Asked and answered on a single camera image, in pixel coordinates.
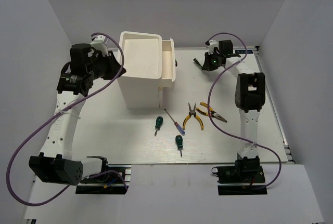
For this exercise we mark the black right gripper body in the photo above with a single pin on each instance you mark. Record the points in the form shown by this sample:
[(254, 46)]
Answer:
[(213, 60)]

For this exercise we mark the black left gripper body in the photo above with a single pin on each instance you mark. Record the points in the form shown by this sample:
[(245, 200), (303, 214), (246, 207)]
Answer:
[(103, 66)]

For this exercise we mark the small black precision screwdriver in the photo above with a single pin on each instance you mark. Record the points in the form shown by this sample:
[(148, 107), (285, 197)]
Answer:
[(197, 63)]

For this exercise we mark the white drawer cabinet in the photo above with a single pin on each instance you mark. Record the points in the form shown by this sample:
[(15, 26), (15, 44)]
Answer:
[(139, 85)]

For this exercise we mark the white top drawer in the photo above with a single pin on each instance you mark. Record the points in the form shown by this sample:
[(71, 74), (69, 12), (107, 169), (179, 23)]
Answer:
[(168, 63)]

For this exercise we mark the yellow orange long pliers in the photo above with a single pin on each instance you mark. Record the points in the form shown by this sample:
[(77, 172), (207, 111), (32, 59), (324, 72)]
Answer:
[(210, 112)]

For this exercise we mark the green stubby screwdriver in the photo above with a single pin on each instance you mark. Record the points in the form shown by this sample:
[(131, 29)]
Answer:
[(179, 143), (158, 124)]

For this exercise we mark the blue handled long screwdriver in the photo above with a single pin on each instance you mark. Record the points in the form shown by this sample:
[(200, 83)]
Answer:
[(177, 125)]

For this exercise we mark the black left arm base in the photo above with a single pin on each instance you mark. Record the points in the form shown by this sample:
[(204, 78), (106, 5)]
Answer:
[(115, 182)]

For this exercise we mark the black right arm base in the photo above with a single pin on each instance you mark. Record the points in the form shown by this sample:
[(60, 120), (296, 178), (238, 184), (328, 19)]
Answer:
[(245, 177)]

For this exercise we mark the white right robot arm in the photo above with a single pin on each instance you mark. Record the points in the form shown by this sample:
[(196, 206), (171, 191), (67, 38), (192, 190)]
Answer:
[(249, 99)]

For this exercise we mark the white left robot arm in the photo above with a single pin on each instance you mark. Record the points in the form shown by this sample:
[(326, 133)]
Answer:
[(54, 164)]

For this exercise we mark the blue right corner label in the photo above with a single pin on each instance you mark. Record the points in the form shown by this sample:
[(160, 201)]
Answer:
[(243, 51)]

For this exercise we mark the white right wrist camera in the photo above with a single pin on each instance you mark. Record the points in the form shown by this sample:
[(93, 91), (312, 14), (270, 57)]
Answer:
[(211, 45)]

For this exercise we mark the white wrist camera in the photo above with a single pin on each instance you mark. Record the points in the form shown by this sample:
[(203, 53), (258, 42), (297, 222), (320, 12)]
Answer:
[(211, 45), (100, 42)]

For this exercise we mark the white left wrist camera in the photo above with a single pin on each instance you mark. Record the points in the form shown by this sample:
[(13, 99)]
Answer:
[(100, 42)]

